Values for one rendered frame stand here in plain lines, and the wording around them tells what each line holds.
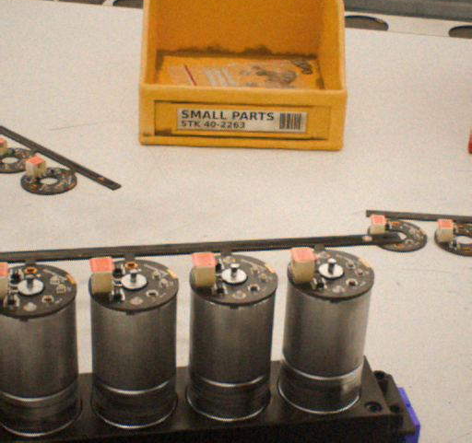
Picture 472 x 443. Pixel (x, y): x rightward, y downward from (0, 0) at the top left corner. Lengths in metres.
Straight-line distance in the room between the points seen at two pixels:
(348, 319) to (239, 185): 0.19
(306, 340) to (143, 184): 0.19
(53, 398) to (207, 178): 0.20
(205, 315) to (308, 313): 0.03
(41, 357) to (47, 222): 0.16
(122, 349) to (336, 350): 0.06
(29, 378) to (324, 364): 0.08
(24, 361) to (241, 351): 0.06
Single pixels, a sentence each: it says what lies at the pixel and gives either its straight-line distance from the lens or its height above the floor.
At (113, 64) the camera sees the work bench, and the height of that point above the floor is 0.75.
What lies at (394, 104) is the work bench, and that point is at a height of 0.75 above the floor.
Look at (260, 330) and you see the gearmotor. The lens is 0.30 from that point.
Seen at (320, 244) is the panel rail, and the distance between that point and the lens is 0.32.
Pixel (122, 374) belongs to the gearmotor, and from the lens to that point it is 0.30.
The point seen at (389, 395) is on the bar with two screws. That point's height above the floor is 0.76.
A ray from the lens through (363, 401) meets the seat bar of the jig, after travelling 0.32.
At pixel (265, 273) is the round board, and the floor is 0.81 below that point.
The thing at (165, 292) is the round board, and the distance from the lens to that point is 0.29.
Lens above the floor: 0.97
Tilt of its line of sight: 29 degrees down
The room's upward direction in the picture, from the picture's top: 3 degrees clockwise
